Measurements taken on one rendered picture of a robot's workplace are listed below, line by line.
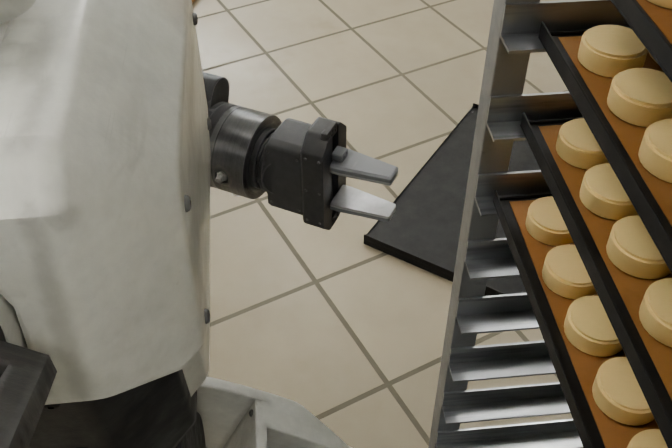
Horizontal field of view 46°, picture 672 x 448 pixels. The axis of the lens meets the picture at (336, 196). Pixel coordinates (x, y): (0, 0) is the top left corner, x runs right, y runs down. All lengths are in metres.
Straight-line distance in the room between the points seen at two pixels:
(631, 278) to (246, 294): 1.20
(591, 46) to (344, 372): 1.06
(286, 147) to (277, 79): 1.59
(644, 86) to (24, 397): 0.46
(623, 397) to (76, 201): 0.44
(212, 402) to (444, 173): 1.34
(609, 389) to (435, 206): 1.30
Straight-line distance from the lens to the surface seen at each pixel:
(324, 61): 2.41
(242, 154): 0.77
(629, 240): 0.61
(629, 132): 0.59
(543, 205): 0.75
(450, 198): 1.91
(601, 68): 0.64
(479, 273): 0.84
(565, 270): 0.70
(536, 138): 0.69
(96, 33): 0.38
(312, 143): 0.73
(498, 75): 0.71
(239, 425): 0.77
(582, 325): 0.66
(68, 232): 0.31
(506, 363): 1.00
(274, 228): 1.85
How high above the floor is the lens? 1.29
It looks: 42 degrees down
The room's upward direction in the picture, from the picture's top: straight up
